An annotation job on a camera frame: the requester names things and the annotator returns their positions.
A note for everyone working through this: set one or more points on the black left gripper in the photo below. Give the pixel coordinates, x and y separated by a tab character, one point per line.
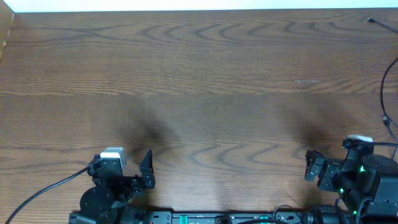
138	185

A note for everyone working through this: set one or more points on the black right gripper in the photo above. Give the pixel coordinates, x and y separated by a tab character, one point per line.
314	165

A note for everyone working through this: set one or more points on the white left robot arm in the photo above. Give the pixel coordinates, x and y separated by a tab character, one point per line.
107	202

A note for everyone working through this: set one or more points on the brown cardboard panel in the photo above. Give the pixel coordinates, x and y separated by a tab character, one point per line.
6	19

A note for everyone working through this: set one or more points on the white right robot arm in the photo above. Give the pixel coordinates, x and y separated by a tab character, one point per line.
366	185

